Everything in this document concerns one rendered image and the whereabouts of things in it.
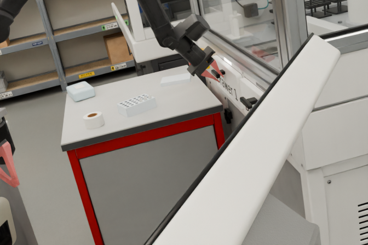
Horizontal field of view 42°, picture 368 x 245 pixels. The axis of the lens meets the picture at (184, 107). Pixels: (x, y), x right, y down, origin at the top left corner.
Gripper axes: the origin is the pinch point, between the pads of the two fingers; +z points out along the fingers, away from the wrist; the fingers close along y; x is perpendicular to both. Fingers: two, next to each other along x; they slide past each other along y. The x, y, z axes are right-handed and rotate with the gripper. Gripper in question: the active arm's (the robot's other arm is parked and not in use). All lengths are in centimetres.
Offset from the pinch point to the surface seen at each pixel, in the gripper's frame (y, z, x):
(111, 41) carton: -53, 32, 370
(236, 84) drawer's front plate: 2.0, 1.5, -9.9
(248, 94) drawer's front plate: 2.1, 1.2, -21.5
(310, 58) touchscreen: 10, -30, -91
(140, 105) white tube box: -27.3, -5.8, 24.4
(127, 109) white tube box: -31.3, -9.0, 22.6
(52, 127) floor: -131, 22, 255
